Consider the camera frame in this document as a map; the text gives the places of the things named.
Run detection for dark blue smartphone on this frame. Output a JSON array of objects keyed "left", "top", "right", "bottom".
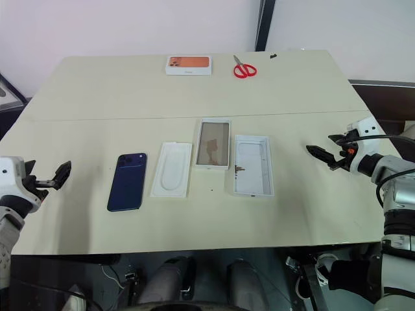
[{"left": 106, "top": 152, "right": 148, "bottom": 213}]

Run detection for red handled scissors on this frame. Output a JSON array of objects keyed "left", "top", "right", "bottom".
[{"left": 232, "top": 54, "right": 258, "bottom": 79}]

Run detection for dark vertical door frame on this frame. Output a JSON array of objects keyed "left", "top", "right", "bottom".
[{"left": 255, "top": 0, "right": 277, "bottom": 52}]

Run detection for orange print phone box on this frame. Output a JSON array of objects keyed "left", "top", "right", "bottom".
[{"left": 165, "top": 55, "right": 213, "bottom": 77}]

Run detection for dark rounded shape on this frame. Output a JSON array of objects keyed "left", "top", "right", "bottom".
[
  {"left": 141, "top": 257, "right": 197, "bottom": 306},
  {"left": 226, "top": 258, "right": 270, "bottom": 311}
]

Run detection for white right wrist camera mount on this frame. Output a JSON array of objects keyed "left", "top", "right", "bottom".
[{"left": 345, "top": 117, "right": 384, "bottom": 173}]

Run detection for white plastic phone tray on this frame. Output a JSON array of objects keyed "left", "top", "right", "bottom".
[{"left": 150, "top": 141, "right": 193, "bottom": 199}]

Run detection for white box with brown interior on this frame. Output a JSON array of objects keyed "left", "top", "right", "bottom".
[{"left": 194, "top": 118, "right": 233, "bottom": 172}]

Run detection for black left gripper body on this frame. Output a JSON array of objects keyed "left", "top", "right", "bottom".
[{"left": 22, "top": 174, "right": 56, "bottom": 199}]

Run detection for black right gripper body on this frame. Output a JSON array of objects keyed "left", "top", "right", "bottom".
[{"left": 328, "top": 140, "right": 358, "bottom": 172}]

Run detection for white phone box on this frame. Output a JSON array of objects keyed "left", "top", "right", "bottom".
[{"left": 233, "top": 134, "right": 276, "bottom": 198}]

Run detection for dark brown cabinet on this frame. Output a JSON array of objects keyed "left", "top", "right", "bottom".
[{"left": 348, "top": 78, "right": 415, "bottom": 131}]

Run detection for thin white cable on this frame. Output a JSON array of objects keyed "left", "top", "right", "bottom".
[{"left": 101, "top": 264, "right": 126, "bottom": 290}]

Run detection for dark framed object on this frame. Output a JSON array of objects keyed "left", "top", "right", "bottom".
[{"left": 0, "top": 72, "right": 27, "bottom": 115}]

